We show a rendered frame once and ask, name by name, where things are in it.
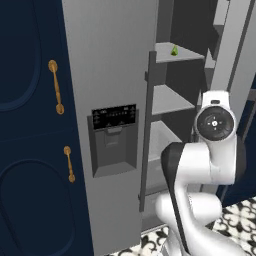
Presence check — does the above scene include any grey fridge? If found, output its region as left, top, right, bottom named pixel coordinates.
left=141, top=0, right=232, bottom=232

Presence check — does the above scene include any brass cupboard handle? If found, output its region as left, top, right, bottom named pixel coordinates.
left=63, top=145, right=76, bottom=184
left=47, top=59, right=66, bottom=116

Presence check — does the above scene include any grey open fridge door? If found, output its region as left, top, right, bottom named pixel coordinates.
left=201, top=0, right=256, bottom=194

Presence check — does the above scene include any navy cupboard door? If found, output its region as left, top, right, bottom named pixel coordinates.
left=0, top=0, right=80, bottom=143
left=0, top=129, right=95, bottom=256

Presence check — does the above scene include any dark grey fridge door handle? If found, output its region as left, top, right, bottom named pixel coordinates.
left=138, top=50, right=158, bottom=213

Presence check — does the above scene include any grey closed fridge door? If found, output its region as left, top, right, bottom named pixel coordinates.
left=61, top=0, right=160, bottom=256

